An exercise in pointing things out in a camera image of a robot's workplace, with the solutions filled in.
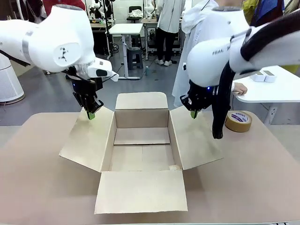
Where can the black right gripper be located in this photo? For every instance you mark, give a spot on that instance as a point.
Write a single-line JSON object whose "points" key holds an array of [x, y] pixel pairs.
{"points": [[201, 95]]}

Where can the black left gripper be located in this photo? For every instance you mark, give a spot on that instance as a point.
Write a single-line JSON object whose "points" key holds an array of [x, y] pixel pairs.
{"points": [[84, 85]]}

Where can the brown cardboard box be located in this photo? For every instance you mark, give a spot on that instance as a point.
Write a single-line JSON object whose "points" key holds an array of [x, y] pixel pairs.
{"points": [[140, 192]]}

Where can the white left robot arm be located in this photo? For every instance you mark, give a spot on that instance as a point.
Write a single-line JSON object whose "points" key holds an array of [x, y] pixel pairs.
{"points": [[47, 42]]}

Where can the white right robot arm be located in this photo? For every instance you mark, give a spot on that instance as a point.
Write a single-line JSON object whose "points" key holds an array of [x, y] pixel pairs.
{"points": [[211, 58]]}

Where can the person's left hand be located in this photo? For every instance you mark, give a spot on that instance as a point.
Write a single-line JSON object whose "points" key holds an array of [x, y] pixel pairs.
{"points": [[241, 89]]}

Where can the person in white coat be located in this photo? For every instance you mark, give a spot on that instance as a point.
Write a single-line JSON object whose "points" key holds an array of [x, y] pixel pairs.
{"points": [[185, 89]]}

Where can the brown packing tape roll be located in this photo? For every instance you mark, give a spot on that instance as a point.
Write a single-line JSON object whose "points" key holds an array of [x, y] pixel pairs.
{"points": [[236, 126]]}

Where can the small bottle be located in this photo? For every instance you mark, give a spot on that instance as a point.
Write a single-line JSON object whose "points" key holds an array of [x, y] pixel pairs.
{"points": [[147, 71]]}

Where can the grey plastic stool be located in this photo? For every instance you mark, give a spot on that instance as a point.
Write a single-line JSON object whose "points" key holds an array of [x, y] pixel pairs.
{"points": [[134, 58]]}

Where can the white side table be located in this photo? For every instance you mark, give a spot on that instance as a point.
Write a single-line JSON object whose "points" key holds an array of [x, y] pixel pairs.
{"points": [[269, 93]]}

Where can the white background desk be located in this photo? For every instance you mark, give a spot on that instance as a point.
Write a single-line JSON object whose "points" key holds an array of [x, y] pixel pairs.
{"points": [[126, 28]]}

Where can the bystander in white coat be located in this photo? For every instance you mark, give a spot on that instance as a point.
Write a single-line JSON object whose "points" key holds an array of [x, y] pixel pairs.
{"points": [[167, 18]]}

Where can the blue garment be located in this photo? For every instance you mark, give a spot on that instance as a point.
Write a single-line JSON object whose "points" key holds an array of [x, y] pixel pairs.
{"points": [[269, 9]]}

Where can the white ribbed pedestal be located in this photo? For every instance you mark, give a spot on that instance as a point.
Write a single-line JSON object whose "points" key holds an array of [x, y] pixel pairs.
{"points": [[9, 84]]}

